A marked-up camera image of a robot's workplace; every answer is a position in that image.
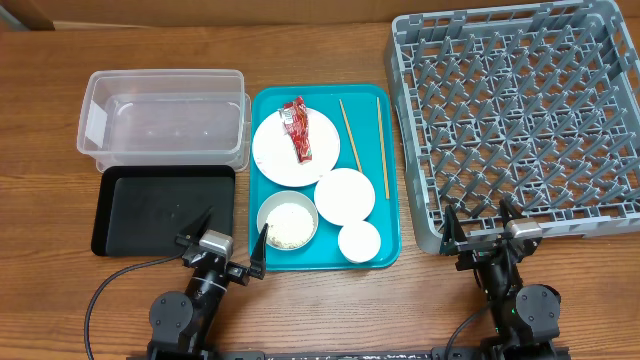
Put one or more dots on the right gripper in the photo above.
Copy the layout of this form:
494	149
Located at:
455	242

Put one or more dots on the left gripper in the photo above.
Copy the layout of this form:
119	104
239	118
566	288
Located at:
240	273

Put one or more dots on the white rice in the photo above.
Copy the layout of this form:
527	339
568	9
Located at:
290	226

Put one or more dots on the grey bowl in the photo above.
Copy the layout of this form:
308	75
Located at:
287	196

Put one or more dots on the large white plate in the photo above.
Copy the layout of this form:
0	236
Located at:
275	156

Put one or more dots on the small white cup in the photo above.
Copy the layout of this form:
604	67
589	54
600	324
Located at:
359	242

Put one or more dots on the medium white plate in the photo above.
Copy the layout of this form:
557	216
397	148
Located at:
344	196

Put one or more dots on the red snack wrapper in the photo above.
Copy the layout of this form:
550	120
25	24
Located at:
294	116

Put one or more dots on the wooden chopstick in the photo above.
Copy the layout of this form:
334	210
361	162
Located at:
382	148
350	135

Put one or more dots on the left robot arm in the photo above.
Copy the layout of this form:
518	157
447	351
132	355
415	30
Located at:
181	321

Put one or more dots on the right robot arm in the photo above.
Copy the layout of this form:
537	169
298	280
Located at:
526	318

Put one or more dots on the grey dishwasher rack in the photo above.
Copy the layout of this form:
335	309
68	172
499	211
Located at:
536	104

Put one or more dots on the black plastic tray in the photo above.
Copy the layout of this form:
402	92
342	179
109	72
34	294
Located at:
141	209

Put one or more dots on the teal serving tray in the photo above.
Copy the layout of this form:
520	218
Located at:
322	252

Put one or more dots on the clear plastic bin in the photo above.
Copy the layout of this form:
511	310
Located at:
166	117

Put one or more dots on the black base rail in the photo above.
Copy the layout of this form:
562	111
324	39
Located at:
437	353

